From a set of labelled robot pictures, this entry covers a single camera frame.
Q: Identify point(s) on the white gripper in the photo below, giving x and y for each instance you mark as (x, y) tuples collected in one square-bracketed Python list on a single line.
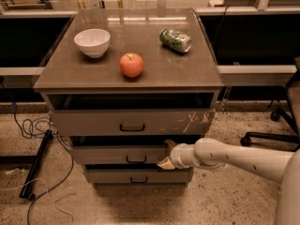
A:
[(177, 157)]

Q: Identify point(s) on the grey drawer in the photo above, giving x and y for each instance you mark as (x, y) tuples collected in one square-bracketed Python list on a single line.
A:
[(119, 154), (133, 122), (138, 177)]

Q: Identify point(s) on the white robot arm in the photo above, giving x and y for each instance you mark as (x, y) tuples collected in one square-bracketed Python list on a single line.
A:
[(279, 166)]

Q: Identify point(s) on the grey bottom drawer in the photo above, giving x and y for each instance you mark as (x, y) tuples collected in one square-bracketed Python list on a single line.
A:
[(138, 177)]

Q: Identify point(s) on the grey drawer cabinet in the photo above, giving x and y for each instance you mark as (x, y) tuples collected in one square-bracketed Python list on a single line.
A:
[(122, 83)]

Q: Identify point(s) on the grey top drawer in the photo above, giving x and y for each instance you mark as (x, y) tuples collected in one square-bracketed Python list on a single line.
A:
[(133, 122)]

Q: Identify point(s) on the red apple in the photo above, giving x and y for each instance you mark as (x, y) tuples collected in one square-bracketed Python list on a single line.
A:
[(131, 65)]

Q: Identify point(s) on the green soda can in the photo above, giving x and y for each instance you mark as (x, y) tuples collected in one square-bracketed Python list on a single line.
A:
[(175, 40)]

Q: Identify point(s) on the white ceramic bowl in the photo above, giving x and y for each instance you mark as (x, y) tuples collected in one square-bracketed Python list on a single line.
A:
[(93, 42)]

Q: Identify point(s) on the black metal floor bar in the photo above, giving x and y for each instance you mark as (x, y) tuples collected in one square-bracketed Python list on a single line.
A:
[(26, 192)]

